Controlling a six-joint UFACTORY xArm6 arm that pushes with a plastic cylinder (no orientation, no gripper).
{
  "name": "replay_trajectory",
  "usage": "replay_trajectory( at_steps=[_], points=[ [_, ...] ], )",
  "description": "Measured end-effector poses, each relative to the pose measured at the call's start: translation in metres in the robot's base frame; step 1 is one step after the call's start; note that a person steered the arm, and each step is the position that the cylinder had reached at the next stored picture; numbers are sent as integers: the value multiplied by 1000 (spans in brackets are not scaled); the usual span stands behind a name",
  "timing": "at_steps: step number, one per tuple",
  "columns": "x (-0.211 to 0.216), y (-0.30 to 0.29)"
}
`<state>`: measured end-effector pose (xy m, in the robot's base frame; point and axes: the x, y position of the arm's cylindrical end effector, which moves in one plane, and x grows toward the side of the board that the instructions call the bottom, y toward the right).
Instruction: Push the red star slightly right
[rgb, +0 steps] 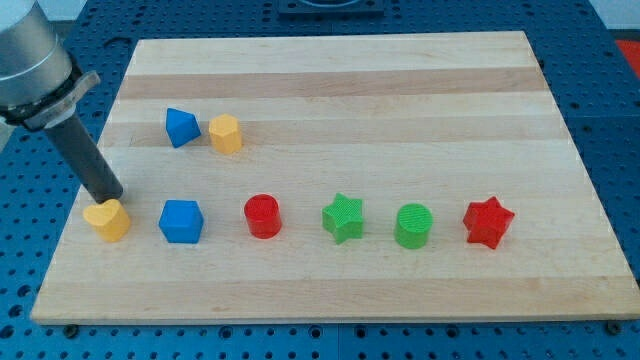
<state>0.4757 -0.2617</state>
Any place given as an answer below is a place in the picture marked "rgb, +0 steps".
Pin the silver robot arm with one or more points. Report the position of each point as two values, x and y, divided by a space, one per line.
41 83

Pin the green star block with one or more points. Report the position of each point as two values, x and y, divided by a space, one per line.
343 218

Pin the red star block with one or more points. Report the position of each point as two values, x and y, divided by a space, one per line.
487 222

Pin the wooden board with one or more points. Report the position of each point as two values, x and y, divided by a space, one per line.
442 120

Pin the red cylinder block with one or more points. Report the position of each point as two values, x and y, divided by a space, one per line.
262 215

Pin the green cylinder block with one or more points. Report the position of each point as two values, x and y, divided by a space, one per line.
413 224

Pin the yellow hexagon block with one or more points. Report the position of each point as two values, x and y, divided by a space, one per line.
225 134

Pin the blue cube block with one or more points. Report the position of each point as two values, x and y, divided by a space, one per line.
181 221

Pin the blue triangular block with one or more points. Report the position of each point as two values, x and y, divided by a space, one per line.
181 127

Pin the yellow heart block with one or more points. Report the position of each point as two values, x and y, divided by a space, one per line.
109 220

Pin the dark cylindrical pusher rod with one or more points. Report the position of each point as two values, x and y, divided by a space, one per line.
74 143

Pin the red object at edge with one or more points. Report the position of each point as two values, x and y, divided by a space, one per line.
631 52

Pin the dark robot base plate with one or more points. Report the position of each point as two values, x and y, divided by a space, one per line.
330 7

